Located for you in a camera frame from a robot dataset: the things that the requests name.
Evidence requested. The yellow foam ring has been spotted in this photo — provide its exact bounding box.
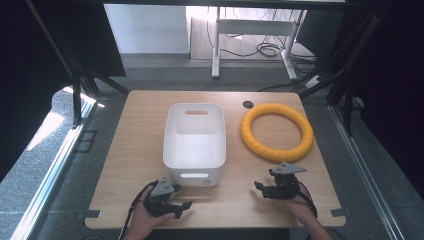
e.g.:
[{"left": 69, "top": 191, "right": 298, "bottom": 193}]
[{"left": 240, "top": 102, "right": 315, "bottom": 164}]

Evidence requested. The white desk frame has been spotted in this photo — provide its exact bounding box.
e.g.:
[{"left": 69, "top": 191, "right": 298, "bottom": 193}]
[{"left": 211, "top": 6, "right": 307, "bottom": 81}]

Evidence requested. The black metal stand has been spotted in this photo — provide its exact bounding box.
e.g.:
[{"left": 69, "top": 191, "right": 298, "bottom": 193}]
[
  {"left": 24, "top": 0, "right": 132, "bottom": 129},
  {"left": 298, "top": 0, "right": 394, "bottom": 138}
]

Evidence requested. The person's left hand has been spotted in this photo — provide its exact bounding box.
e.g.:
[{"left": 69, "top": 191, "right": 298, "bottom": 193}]
[{"left": 126, "top": 195, "right": 177, "bottom": 240}]

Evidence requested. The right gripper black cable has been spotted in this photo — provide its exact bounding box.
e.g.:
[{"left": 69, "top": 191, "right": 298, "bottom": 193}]
[{"left": 297, "top": 180, "right": 318, "bottom": 219}]

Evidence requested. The white power strip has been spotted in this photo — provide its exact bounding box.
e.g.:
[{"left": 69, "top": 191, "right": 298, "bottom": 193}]
[{"left": 304, "top": 74, "right": 325, "bottom": 90}]

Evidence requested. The aluminium floor rail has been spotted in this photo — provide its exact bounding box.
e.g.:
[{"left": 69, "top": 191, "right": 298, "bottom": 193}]
[
  {"left": 327, "top": 104, "right": 407, "bottom": 240},
  {"left": 9, "top": 99, "right": 99, "bottom": 240}
]

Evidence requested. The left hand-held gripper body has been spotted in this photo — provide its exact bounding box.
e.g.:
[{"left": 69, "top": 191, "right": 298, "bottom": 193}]
[{"left": 143, "top": 176, "right": 183, "bottom": 218}]

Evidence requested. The person's right hand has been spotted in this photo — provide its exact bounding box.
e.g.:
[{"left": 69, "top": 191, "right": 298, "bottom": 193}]
[{"left": 284, "top": 186, "right": 318, "bottom": 228}]

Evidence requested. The dark floor outlet cover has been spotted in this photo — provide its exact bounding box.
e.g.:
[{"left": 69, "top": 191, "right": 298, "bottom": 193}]
[{"left": 74, "top": 129, "right": 99, "bottom": 154}]

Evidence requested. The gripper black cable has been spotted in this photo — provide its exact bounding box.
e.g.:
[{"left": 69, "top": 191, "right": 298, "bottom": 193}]
[
  {"left": 117, "top": 180, "right": 160, "bottom": 240},
  {"left": 297, "top": 180, "right": 318, "bottom": 219}
]

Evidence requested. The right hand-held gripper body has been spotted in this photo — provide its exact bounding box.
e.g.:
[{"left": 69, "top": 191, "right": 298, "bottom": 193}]
[{"left": 262, "top": 161, "right": 308, "bottom": 201}]

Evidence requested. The black floor cable bundle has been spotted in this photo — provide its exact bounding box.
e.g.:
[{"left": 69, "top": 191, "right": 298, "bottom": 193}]
[{"left": 205, "top": 7, "right": 319, "bottom": 68}]

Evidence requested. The white plastic storage bin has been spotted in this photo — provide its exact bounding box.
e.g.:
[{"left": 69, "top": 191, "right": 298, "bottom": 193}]
[{"left": 162, "top": 102, "right": 227, "bottom": 187}]

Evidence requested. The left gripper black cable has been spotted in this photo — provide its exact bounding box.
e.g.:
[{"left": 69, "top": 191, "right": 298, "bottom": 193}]
[{"left": 117, "top": 180, "right": 160, "bottom": 240}]

